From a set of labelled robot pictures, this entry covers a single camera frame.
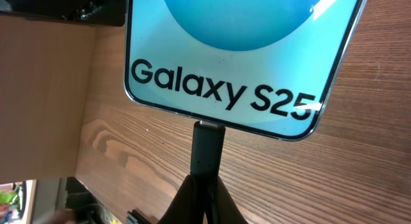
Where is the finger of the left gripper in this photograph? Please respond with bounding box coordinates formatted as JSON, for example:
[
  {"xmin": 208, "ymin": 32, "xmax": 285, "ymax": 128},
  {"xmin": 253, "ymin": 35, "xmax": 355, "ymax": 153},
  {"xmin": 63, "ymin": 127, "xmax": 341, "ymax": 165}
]
[{"xmin": 1, "ymin": 0, "xmax": 126, "ymax": 26}]

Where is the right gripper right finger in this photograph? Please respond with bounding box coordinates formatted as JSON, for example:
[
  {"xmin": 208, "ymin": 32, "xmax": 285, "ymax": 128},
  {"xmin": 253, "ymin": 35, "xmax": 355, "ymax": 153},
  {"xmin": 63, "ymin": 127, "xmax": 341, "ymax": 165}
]
[{"xmin": 210, "ymin": 177, "xmax": 248, "ymax": 224}]

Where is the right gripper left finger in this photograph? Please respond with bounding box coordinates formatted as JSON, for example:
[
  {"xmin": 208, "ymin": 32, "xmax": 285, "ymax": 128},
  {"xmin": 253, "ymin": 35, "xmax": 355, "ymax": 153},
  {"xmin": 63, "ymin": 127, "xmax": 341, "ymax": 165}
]
[{"xmin": 157, "ymin": 175, "xmax": 204, "ymax": 224}]

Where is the black USB charging cable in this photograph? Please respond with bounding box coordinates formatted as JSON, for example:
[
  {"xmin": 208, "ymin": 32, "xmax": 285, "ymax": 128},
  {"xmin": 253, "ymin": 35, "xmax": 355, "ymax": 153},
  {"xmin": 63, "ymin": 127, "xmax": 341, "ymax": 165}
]
[{"xmin": 189, "ymin": 120, "xmax": 227, "ymax": 224}]

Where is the Galaxy S25 smartphone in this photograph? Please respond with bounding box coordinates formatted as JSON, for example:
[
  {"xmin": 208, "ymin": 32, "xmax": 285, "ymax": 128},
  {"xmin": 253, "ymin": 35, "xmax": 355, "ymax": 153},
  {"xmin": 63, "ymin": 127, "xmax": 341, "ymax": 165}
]
[{"xmin": 124, "ymin": 0, "xmax": 367, "ymax": 141}]

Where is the brown cardboard board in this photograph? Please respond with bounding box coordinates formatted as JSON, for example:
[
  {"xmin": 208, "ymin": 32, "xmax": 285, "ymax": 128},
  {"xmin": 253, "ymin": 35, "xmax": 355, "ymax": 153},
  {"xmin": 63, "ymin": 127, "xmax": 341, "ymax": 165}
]
[{"xmin": 1, "ymin": 16, "xmax": 95, "ymax": 183}]

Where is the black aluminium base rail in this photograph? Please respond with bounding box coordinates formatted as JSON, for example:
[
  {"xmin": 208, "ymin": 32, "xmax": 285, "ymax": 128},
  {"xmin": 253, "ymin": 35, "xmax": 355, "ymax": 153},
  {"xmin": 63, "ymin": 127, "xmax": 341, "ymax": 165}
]
[{"xmin": 126, "ymin": 209, "xmax": 158, "ymax": 224}]

